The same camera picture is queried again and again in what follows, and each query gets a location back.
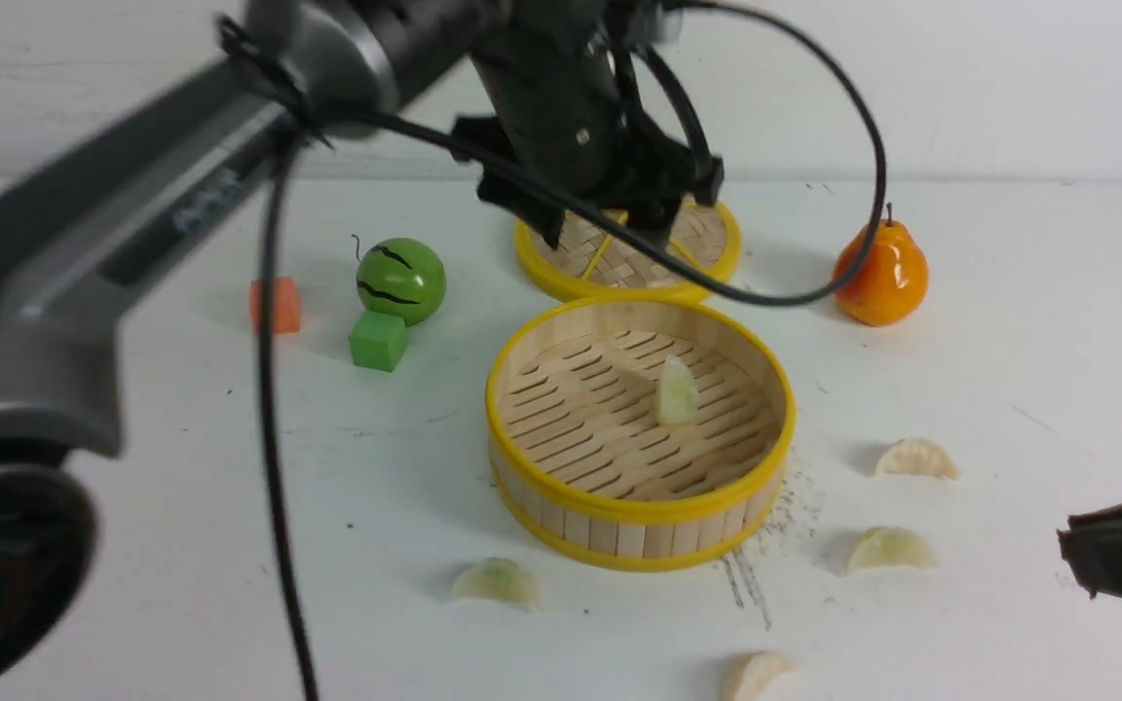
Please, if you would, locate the green cube block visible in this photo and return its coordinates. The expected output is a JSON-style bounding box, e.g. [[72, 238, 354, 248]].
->
[[348, 311, 410, 373]]

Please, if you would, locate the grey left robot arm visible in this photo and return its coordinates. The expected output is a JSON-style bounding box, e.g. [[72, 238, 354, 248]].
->
[[0, 1, 725, 676]]

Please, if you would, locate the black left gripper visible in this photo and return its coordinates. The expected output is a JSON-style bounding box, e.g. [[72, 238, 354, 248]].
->
[[451, 1, 725, 251]]

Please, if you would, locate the greenish translucent dumpling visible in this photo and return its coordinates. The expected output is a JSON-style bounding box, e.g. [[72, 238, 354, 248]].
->
[[845, 527, 939, 575]]

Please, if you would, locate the bamboo steamer tray yellow rim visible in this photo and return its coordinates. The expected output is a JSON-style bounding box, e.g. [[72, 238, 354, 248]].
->
[[485, 293, 798, 572]]

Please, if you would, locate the woven steamer lid yellow rim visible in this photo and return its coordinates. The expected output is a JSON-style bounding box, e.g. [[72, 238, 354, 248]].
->
[[513, 200, 743, 302]]

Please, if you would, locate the orange toy pear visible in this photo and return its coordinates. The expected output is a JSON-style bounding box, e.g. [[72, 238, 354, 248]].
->
[[836, 203, 930, 328]]

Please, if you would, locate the green toy watermelon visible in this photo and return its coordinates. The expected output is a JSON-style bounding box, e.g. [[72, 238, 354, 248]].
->
[[355, 237, 448, 325]]

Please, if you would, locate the orange cube block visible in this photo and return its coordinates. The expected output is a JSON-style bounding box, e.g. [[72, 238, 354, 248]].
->
[[248, 276, 303, 336]]

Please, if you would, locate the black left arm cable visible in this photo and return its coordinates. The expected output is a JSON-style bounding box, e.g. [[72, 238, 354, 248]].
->
[[215, 0, 888, 701]]

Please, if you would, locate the pale cream dumpling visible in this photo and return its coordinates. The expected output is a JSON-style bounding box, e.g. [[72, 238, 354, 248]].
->
[[720, 649, 799, 701]]

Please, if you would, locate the white dumpling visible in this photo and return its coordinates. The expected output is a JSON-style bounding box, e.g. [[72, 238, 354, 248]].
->
[[874, 436, 960, 482]]

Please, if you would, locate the green tinted dumpling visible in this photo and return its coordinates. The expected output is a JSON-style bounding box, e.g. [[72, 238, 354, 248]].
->
[[654, 356, 700, 425]]

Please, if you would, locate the pale green dumpling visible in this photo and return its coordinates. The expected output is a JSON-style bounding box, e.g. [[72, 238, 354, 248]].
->
[[449, 556, 542, 612]]

